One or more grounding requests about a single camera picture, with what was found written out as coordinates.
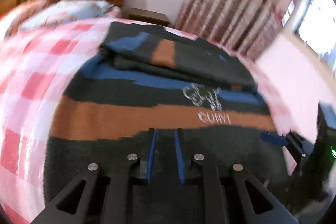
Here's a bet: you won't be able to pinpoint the blue floral pillow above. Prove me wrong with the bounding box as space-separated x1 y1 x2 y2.
19 0 114 31

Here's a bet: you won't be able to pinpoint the black sweater orange blue stripes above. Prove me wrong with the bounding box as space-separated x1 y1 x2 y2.
43 22 289 223

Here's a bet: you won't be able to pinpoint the pink checkered bed sheet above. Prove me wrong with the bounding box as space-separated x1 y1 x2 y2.
1 18 310 223

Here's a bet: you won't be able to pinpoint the pink floral pillow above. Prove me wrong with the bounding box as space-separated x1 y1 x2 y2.
1 0 50 40

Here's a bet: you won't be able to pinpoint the brown wooden nightstand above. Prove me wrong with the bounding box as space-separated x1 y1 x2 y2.
122 8 173 27

